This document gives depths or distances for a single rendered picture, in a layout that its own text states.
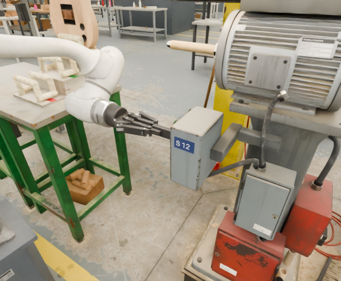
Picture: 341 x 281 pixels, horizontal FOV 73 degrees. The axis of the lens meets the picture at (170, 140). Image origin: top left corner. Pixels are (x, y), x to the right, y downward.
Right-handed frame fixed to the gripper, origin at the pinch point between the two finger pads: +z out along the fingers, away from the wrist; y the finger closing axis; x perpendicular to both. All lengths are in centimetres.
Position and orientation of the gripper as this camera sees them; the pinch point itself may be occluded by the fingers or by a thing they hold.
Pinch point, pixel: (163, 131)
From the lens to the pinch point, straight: 69.7
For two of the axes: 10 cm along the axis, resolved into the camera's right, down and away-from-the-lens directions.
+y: -5.2, 4.7, -7.1
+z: 8.5, 2.9, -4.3
